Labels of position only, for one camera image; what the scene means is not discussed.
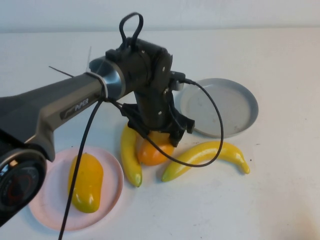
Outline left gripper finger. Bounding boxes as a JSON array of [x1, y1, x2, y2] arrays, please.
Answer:
[[169, 116, 195, 148], [127, 121, 151, 140]]

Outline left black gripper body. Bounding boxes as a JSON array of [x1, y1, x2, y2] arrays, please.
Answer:
[[122, 87, 185, 133]]

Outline orange-red plastic mango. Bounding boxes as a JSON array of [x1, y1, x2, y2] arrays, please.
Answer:
[[136, 131, 175, 166]]

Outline yellow plastic banana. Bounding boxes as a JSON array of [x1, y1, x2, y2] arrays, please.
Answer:
[[120, 124, 143, 188], [161, 141, 251, 183]]

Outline yellow-green plastic mango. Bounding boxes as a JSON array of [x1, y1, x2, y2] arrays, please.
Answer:
[[67, 152, 104, 214]]

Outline pink round plate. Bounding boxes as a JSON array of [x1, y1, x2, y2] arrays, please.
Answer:
[[28, 146, 125, 232]]

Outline grey-blue round plate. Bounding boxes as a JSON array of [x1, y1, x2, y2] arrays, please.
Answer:
[[174, 78, 259, 139]]

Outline white zip tie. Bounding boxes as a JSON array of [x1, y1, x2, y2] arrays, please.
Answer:
[[86, 46, 109, 101]]

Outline black zip tie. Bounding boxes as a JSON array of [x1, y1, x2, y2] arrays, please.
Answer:
[[48, 65, 74, 78]]

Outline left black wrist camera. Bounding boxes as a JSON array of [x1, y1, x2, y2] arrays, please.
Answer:
[[170, 70, 186, 91]]

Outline left black camera cable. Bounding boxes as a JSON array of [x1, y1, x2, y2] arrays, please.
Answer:
[[57, 78, 224, 240]]

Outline left black wrist loop cable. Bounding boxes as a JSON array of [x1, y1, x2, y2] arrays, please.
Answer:
[[119, 12, 145, 51]]

